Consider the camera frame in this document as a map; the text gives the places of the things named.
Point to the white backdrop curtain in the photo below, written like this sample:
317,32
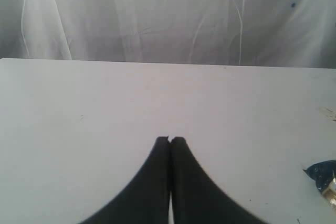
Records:
280,33

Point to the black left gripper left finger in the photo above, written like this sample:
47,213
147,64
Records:
146,198

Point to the noodle pack black ends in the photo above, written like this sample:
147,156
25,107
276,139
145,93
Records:
323,174

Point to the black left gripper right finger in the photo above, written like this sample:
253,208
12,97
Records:
195,197

